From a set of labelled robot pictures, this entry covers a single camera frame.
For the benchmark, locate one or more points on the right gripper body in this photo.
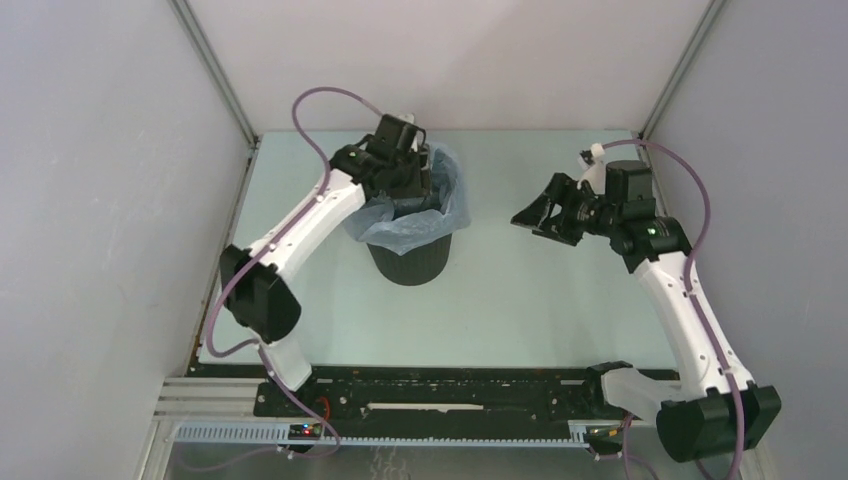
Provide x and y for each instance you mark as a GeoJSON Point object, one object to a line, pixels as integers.
{"type": "Point", "coordinates": [597, 215]}

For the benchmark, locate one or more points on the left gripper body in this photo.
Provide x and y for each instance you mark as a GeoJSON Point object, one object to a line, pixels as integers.
{"type": "Point", "coordinates": [413, 173]}

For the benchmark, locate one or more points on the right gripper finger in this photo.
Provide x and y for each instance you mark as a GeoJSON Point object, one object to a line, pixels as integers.
{"type": "Point", "coordinates": [566, 233]}
{"type": "Point", "coordinates": [541, 208]}

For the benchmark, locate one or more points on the blue plastic trash bag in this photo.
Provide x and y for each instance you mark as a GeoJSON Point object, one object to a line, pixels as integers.
{"type": "Point", "coordinates": [401, 226]}

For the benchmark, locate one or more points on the black trash bin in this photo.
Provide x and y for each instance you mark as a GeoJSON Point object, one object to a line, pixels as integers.
{"type": "Point", "coordinates": [416, 267]}

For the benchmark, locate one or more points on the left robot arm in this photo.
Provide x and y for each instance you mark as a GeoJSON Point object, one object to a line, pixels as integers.
{"type": "Point", "coordinates": [256, 280]}

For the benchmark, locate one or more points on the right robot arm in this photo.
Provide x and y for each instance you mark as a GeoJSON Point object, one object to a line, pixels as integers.
{"type": "Point", "coordinates": [718, 408]}

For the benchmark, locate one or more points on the small circuit board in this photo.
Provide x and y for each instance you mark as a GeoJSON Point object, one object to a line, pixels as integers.
{"type": "Point", "coordinates": [302, 431]}

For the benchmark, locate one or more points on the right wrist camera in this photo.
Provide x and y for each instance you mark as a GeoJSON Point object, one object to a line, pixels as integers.
{"type": "Point", "coordinates": [591, 162]}

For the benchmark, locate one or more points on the right corner frame post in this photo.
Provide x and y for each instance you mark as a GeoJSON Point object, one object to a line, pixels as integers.
{"type": "Point", "coordinates": [692, 48]}

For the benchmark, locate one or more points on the corner frame post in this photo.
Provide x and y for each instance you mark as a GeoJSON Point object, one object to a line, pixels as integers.
{"type": "Point", "coordinates": [692, 48]}
{"type": "Point", "coordinates": [198, 39]}

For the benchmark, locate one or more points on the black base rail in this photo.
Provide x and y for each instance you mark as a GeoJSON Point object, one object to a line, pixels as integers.
{"type": "Point", "coordinates": [428, 405]}

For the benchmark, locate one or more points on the left corner frame post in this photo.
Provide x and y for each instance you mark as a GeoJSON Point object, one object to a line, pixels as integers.
{"type": "Point", "coordinates": [198, 39]}

